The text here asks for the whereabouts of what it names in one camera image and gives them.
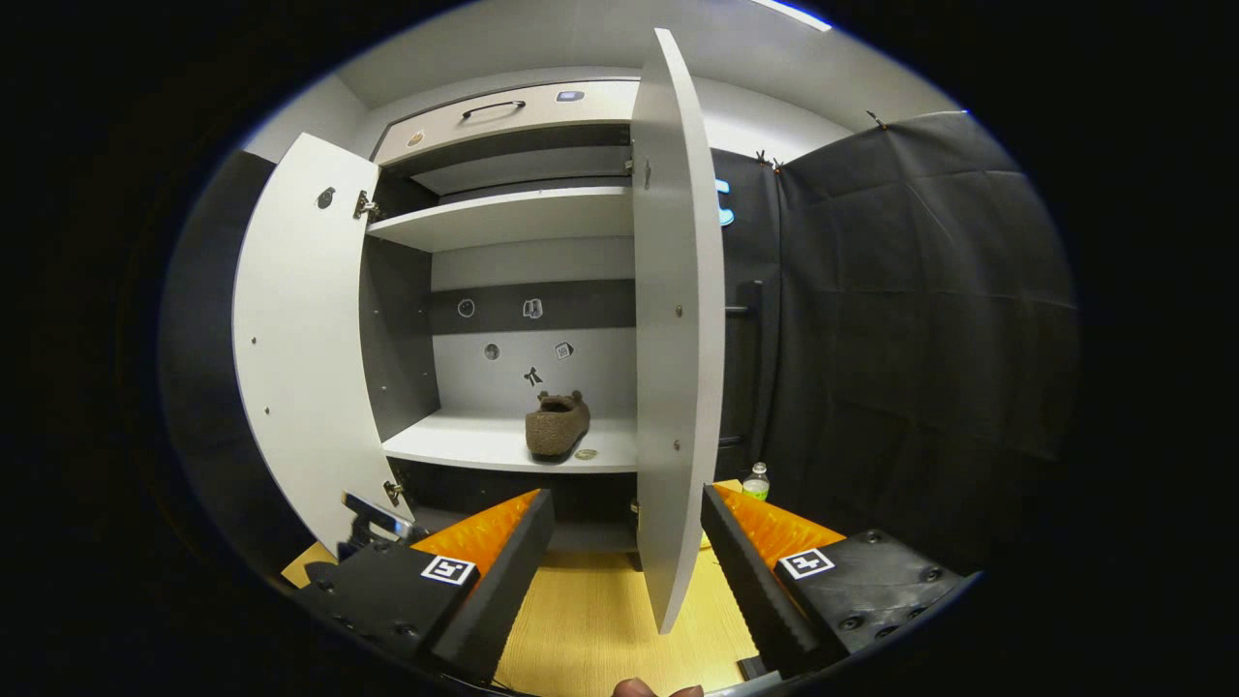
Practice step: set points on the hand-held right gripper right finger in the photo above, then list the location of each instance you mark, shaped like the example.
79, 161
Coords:
750, 590

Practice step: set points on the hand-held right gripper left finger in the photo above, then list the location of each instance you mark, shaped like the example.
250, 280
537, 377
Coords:
498, 581

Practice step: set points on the brown fuzzy shoe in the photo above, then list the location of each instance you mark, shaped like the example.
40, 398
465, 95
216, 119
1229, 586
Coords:
557, 426

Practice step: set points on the white grey shoe cabinet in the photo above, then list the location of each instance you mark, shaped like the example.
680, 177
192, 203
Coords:
397, 339

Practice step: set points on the white cabinet door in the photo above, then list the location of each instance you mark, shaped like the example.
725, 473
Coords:
678, 339
300, 339

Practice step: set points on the metal door hinge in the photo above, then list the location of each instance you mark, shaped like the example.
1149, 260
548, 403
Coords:
365, 205
393, 493

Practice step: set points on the white cabinet shelf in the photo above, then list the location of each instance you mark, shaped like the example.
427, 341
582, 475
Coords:
503, 218
465, 445

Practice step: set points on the white cabinet drawer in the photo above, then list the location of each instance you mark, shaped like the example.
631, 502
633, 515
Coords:
503, 121

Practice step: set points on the clear plastic water bottle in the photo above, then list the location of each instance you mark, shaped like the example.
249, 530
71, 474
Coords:
756, 484

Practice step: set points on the black backdrop cloth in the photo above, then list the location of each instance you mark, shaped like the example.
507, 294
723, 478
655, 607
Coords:
920, 319
203, 339

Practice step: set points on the ceiling light strip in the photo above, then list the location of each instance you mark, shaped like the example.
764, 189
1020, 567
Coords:
794, 14

